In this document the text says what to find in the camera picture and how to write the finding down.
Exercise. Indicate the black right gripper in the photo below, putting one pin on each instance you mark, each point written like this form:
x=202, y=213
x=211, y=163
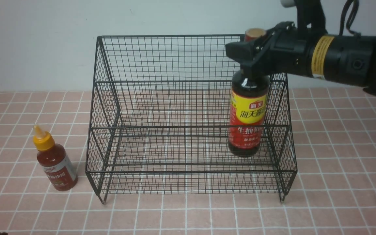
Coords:
x=282, y=50

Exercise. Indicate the black wire mesh shelf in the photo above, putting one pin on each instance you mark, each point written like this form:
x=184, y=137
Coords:
x=159, y=121

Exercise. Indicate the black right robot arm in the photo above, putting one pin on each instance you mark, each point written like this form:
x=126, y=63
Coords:
x=348, y=60

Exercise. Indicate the red chili sauce bottle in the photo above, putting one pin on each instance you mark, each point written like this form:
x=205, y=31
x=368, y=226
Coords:
x=54, y=160

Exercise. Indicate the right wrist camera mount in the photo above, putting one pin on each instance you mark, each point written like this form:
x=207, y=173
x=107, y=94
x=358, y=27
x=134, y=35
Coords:
x=311, y=19

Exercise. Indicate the dark soy sauce bottle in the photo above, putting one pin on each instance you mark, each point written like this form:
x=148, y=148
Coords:
x=247, y=113

